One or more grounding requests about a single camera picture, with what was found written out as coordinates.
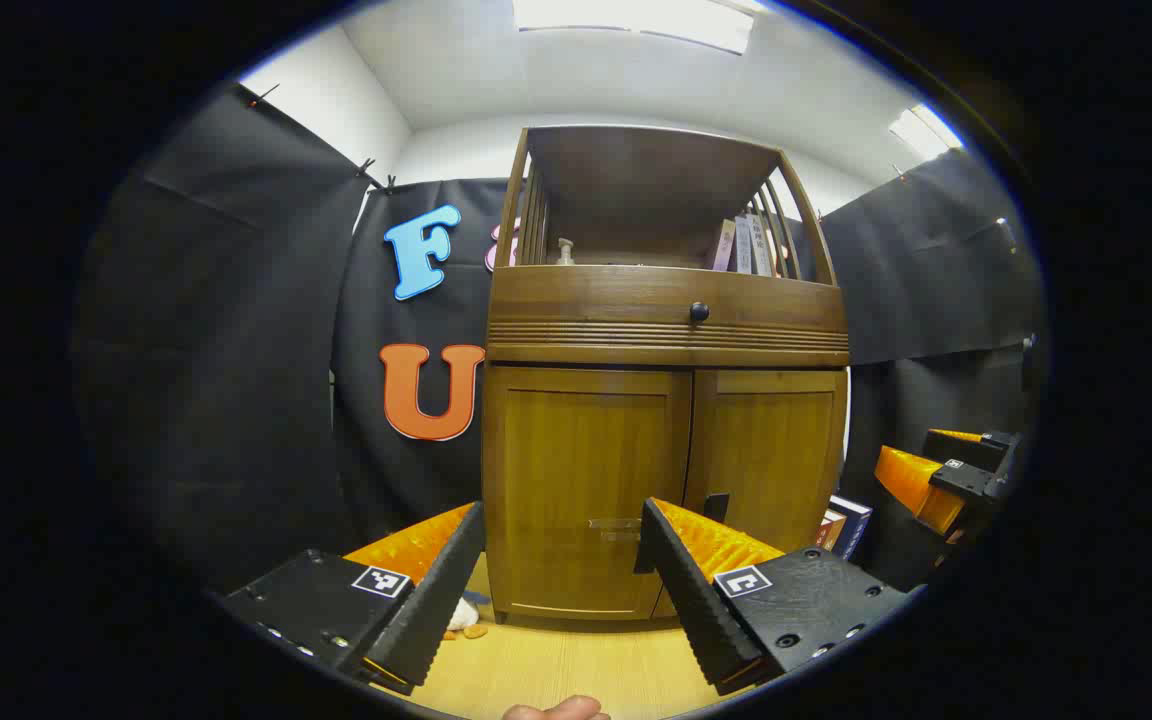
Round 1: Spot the dark blue book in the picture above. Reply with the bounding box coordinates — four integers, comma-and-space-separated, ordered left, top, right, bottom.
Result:
831, 494, 875, 561

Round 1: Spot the wooden double-door shoe cabinet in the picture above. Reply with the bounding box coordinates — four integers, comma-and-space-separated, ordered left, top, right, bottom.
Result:
481, 125, 852, 626

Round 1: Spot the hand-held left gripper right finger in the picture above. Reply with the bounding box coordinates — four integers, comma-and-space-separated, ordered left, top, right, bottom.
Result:
633, 496, 912, 698

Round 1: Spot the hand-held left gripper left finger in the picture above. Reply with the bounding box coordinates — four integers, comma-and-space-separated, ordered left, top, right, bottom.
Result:
219, 500, 489, 698

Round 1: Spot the black backdrop cloth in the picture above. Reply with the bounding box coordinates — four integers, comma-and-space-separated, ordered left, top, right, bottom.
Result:
71, 80, 1049, 601

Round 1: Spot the wooden shoe cabinet door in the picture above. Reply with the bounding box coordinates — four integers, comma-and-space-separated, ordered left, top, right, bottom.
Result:
484, 365, 694, 621
656, 368, 849, 619

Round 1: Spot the plush penguin toy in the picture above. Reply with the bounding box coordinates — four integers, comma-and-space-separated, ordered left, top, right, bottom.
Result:
444, 596, 489, 641

